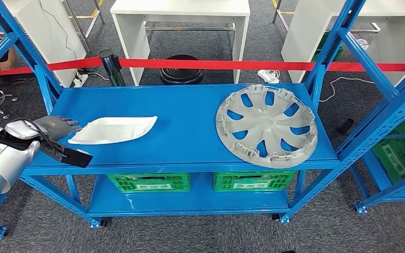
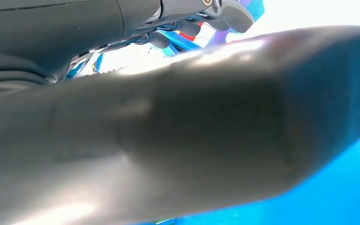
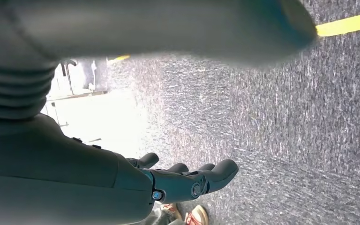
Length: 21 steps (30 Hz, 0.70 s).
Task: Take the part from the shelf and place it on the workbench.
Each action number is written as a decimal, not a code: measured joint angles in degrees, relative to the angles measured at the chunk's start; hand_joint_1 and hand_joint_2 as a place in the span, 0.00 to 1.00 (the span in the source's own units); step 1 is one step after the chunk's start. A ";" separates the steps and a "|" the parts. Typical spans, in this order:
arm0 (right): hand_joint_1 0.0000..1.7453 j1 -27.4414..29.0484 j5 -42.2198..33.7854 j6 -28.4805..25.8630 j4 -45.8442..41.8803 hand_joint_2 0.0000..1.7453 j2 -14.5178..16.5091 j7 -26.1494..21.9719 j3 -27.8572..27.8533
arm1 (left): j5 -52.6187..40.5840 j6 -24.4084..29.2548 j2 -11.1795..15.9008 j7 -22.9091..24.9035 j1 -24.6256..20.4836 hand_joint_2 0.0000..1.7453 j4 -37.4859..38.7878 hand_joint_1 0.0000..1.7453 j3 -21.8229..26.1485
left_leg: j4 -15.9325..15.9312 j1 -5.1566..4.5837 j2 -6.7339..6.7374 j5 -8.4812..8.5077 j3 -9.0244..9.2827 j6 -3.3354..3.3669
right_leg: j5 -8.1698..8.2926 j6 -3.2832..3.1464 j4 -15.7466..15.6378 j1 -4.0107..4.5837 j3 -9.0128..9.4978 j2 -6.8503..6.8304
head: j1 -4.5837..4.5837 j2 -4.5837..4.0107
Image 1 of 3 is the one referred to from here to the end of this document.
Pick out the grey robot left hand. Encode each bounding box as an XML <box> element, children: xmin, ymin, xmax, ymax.
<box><xmin>33</xmin><ymin>115</ymin><xmax>83</xmax><ymax>142</ymax></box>

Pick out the white plastic shell part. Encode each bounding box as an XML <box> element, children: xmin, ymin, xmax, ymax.
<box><xmin>67</xmin><ymin>115</ymin><xmax>158</xmax><ymax>145</ymax></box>

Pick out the white power strip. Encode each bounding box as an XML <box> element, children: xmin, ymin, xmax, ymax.
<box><xmin>73</xmin><ymin>71</ymin><xmax>89</xmax><ymax>88</ymax></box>

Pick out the white table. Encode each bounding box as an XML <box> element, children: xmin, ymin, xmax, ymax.
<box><xmin>0</xmin><ymin>0</ymin><xmax>87</xmax><ymax>88</ymax></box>
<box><xmin>110</xmin><ymin>0</ymin><xmax>251</xmax><ymax>86</ymax></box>
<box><xmin>281</xmin><ymin>0</ymin><xmax>405</xmax><ymax>85</ymax></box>

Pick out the green plastic crate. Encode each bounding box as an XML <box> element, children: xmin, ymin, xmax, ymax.
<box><xmin>214</xmin><ymin>170</ymin><xmax>298</xmax><ymax>192</ymax></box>
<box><xmin>107</xmin><ymin>173</ymin><xmax>191</xmax><ymax>193</ymax></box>
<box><xmin>373</xmin><ymin>104</ymin><xmax>405</xmax><ymax>189</ymax></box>
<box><xmin>311</xmin><ymin>31</ymin><xmax>345</xmax><ymax>63</ymax></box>

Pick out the black ribbed round base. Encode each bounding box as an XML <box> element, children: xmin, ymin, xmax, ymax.
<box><xmin>159</xmin><ymin>54</ymin><xmax>205</xmax><ymax>85</ymax></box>

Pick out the grey plastic wheel hubcap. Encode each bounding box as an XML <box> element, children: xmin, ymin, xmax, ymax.
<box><xmin>215</xmin><ymin>84</ymin><xmax>319</xmax><ymax>169</ymax></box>

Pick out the short black cylinder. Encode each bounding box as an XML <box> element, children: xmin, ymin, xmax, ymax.
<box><xmin>336</xmin><ymin>118</ymin><xmax>355</xmax><ymax>137</ymax></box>

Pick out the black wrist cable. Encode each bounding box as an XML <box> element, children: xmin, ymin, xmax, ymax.
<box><xmin>10</xmin><ymin>118</ymin><xmax>55</xmax><ymax>151</ymax></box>

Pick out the black bracket wrist camera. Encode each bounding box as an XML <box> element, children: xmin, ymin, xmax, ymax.
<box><xmin>38</xmin><ymin>139</ymin><xmax>94</xmax><ymax>169</ymax></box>

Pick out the thin black cable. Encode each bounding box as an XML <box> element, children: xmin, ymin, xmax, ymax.
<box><xmin>38</xmin><ymin>0</ymin><xmax>78</xmax><ymax>63</ymax></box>

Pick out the chrome black stanchion post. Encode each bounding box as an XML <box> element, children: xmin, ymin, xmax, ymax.
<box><xmin>99</xmin><ymin>49</ymin><xmax>126</xmax><ymax>87</ymax></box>

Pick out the chrome tube frame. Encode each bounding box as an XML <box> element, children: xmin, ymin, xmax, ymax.
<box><xmin>272</xmin><ymin>0</ymin><xmax>381</xmax><ymax>34</ymax></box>
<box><xmin>62</xmin><ymin>0</ymin><xmax>105</xmax><ymax>53</ymax></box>
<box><xmin>144</xmin><ymin>22</ymin><xmax>237</xmax><ymax>33</ymax></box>

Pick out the white charger cable bundle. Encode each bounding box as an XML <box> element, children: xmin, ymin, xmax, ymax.
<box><xmin>257</xmin><ymin>69</ymin><xmax>281</xmax><ymax>84</ymax></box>

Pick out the white floor cable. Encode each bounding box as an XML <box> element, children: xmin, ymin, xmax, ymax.
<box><xmin>319</xmin><ymin>76</ymin><xmax>376</xmax><ymax>103</ymax></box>

